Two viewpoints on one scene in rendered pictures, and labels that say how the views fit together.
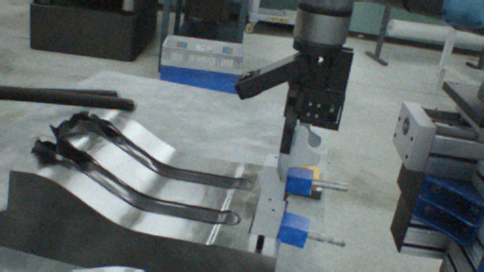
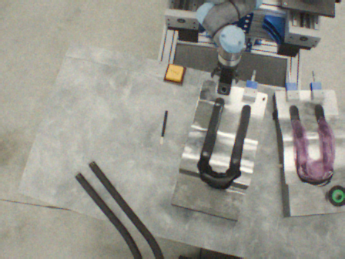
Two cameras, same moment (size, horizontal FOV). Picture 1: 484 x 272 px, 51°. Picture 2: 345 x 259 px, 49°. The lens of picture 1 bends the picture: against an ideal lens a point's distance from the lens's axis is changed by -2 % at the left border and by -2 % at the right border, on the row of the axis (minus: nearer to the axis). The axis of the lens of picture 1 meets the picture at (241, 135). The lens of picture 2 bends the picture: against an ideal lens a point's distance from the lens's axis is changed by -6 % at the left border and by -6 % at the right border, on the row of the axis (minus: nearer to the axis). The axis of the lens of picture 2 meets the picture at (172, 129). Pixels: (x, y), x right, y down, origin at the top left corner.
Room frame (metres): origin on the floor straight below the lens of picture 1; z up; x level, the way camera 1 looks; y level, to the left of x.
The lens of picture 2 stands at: (0.78, 0.52, 2.36)
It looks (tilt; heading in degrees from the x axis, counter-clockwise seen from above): 74 degrees down; 286
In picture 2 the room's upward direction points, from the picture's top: 8 degrees counter-clockwise
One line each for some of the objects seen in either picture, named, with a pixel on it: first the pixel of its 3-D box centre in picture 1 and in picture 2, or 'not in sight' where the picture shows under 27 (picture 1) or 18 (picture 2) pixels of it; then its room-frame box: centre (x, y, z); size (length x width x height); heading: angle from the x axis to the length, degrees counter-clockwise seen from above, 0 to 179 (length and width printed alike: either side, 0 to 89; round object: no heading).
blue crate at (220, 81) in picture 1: (200, 76); not in sight; (3.87, 0.38, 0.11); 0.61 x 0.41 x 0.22; 93
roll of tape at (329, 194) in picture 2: not in sight; (336, 196); (0.26, 0.30, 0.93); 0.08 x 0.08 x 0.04
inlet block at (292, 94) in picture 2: not in sight; (290, 85); (0.45, -0.13, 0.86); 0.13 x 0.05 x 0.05; 100
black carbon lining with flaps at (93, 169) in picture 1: (137, 163); (226, 142); (0.69, 0.15, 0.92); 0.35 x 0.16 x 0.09; 83
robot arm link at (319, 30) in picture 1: (321, 27); (229, 54); (0.73, -0.09, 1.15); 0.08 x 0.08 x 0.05
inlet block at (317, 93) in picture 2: not in sight; (315, 85); (0.34, -0.15, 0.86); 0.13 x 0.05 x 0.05; 100
